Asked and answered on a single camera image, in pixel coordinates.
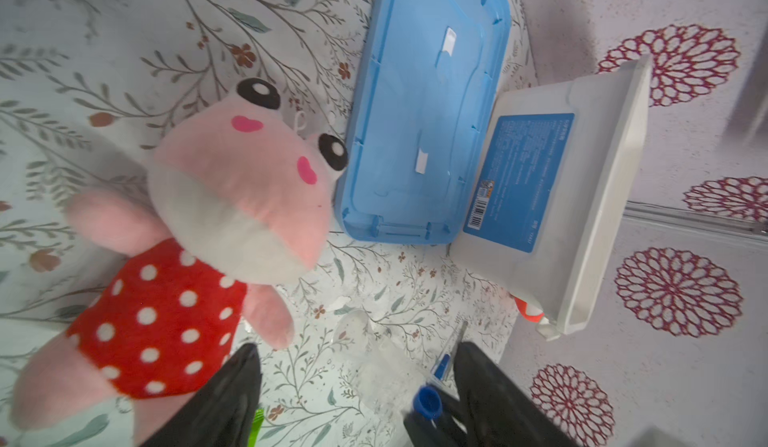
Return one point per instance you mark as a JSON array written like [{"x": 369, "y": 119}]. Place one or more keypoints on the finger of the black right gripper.
[{"x": 451, "y": 429}]

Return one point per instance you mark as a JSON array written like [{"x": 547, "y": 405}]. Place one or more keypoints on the blue plastic bin lid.
[{"x": 425, "y": 90}]

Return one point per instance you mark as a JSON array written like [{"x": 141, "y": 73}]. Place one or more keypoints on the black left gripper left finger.
[{"x": 223, "y": 411}]

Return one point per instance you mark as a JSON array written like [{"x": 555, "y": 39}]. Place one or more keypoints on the pink frog plush toy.
[{"x": 241, "y": 203}]

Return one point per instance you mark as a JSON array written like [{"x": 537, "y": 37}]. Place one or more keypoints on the white plastic storage bin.
[{"x": 555, "y": 176}]

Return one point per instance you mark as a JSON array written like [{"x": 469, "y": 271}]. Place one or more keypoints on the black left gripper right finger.
[{"x": 494, "y": 411}]

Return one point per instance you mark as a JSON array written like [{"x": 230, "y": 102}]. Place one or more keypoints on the blue tweezers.
[{"x": 445, "y": 358}]

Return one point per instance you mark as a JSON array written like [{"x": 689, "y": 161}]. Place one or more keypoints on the green snack packet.
[{"x": 255, "y": 427}]

